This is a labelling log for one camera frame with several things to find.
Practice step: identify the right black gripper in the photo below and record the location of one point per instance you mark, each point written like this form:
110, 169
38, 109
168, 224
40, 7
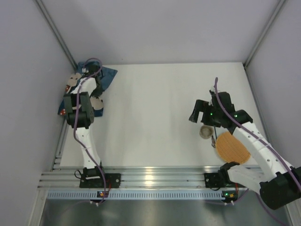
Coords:
202, 109

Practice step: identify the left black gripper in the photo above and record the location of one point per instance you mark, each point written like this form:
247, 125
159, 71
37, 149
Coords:
95, 71

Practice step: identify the blue cartoon placemat cloth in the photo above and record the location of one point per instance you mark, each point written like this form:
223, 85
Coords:
103, 81

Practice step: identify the small beige ceramic cup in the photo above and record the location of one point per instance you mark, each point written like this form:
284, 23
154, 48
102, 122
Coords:
206, 132

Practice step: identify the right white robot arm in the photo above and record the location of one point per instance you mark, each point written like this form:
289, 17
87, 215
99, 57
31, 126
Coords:
279, 183

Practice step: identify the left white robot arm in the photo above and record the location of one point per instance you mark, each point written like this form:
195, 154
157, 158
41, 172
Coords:
80, 116

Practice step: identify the orange woven round coaster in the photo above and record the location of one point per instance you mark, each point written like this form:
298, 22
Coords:
231, 149

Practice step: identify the left aluminium corner post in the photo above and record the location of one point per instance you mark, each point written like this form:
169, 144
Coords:
60, 40

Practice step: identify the aluminium corner post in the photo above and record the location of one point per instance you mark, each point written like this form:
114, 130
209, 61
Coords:
60, 40
263, 34

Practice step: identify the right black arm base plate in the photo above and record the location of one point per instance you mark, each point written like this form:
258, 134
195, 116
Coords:
215, 182

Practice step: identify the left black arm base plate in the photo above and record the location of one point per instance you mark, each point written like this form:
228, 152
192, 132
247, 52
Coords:
113, 180

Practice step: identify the aluminium mounting rail frame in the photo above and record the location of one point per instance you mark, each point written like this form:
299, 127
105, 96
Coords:
147, 166

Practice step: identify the right aluminium corner post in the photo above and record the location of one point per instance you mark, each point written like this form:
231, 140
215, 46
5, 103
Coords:
263, 34

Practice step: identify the perforated metal cable strip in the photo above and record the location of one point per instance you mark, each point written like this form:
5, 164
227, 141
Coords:
143, 195

